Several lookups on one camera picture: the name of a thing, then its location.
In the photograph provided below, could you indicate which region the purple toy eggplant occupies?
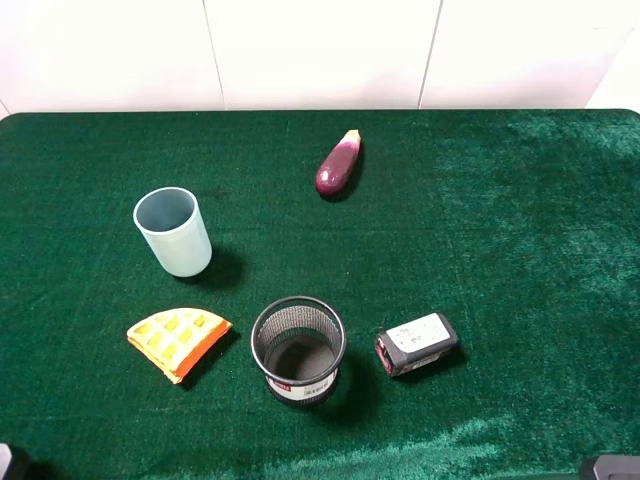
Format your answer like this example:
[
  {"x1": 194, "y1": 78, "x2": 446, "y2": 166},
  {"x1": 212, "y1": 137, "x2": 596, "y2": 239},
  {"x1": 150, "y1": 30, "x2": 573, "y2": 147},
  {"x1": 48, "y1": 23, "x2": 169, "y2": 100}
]
[{"x1": 314, "y1": 129, "x2": 361, "y2": 196}]

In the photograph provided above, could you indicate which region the black mesh pen holder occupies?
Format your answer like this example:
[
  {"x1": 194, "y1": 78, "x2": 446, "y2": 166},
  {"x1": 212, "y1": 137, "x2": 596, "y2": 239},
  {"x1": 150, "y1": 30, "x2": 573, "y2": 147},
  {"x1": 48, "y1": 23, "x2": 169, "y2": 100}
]
[{"x1": 250, "y1": 295, "x2": 347, "y2": 408}]

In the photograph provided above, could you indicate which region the light blue plastic cup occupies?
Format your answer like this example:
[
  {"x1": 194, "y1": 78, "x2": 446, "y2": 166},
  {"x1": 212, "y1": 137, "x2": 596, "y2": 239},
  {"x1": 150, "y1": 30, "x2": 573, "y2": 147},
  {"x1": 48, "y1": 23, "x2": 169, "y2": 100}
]
[{"x1": 133, "y1": 187, "x2": 212, "y2": 278}]

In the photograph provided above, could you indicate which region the yellow orange waffle toy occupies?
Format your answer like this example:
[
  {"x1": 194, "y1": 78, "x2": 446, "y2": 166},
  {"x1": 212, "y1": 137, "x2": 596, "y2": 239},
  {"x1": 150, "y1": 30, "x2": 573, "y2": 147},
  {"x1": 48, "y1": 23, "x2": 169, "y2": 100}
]
[{"x1": 127, "y1": 307, "x2": 233, "y2": 384}]

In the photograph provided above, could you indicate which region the dark green velvet table cloth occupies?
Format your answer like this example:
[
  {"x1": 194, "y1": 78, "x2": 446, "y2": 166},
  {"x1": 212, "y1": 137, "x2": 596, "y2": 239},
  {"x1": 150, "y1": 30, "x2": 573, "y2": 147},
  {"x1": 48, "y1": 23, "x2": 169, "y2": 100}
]
[{"x1": 1, "y1": 110, "x2": 639, "y2": 479}]

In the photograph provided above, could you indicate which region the black white device bottom left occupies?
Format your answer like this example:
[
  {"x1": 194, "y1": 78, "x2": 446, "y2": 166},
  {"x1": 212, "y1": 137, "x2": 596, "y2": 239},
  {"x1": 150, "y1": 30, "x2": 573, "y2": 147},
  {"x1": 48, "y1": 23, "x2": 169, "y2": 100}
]
[{"x1": 0, "y1": 443, "x2": 30, "y2": 480}]

